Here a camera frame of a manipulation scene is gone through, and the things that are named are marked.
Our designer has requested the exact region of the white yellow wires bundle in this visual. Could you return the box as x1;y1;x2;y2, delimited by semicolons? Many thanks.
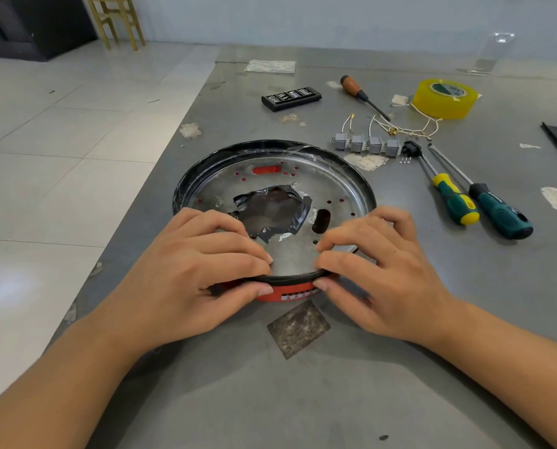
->
341;103;443;138

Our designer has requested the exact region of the green yellow handle screwdriver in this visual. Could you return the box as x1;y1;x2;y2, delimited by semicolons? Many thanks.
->
418;152;480;226

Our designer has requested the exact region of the wooden stool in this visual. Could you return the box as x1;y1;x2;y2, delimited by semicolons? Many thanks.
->
83;0;146;52

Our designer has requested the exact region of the person's left hand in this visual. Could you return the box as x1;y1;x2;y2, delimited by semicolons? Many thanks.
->
96;208;275;366

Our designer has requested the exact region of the person's right hand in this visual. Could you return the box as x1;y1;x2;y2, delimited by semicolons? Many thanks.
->
312;205;465;352

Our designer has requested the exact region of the yellow tape roll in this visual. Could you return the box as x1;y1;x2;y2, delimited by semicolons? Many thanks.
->
411;78;479;120

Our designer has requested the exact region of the black armchair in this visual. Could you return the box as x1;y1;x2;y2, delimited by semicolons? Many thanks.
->
0;0;98;62

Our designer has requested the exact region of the dark green black screwdriver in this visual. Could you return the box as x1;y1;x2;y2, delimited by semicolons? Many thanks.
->
427;143;535;241

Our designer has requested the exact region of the black metal round plate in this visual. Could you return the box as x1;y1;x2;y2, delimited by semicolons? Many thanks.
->
172;139;377;295

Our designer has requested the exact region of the person's right forearm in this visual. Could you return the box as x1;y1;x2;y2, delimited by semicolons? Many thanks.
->
427;297;557;449

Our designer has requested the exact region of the red plastic ring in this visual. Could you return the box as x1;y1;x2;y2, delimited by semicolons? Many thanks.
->
212;165;340;304

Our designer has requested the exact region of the white paper sheet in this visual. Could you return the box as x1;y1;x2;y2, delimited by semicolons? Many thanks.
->
244;59;297;74

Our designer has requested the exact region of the clear acrylic stand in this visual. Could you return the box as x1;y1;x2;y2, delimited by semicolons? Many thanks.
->
457;32;516;75

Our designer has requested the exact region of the black bit set case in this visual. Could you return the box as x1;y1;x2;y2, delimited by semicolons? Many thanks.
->
261;86;323;112

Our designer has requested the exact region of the wooden handle screwdriver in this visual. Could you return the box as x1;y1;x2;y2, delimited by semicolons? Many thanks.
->
339;75;391;122

